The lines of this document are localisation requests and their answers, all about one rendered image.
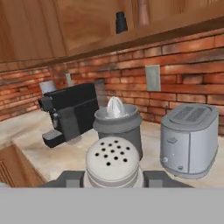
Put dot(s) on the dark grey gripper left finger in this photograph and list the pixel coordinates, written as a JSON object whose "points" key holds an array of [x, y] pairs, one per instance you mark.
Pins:
{"points": [[70, 179]]}

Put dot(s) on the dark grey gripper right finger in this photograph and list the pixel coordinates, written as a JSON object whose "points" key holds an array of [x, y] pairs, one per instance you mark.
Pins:
{"points": [[159, 179]]}

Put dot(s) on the wooden base cabinet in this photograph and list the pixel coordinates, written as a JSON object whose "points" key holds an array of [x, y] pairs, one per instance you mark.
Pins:
{"points": [[14, 169]]}

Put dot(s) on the white shaker with holes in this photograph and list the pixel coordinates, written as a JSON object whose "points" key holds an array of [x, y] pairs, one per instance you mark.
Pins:
{"points": [[112, 163]]}

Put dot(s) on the silver toaster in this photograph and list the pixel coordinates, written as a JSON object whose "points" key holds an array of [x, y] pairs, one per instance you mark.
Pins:
{"points": [[188, 140]]}

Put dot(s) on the black coffee machine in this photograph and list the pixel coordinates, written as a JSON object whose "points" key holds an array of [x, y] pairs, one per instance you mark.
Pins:
{"points": [[71, 112]]}

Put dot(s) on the grey citrus juicer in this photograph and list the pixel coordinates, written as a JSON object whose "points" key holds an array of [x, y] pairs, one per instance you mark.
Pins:
{"points": [[119, 124]]}

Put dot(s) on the small grey wall outlet plate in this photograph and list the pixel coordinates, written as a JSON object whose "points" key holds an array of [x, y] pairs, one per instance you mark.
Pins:
{"points": [[68, 79]]}

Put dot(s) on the wooden wall cabinet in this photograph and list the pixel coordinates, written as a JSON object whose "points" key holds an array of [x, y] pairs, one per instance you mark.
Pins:
{"points": [[87, 26]]}

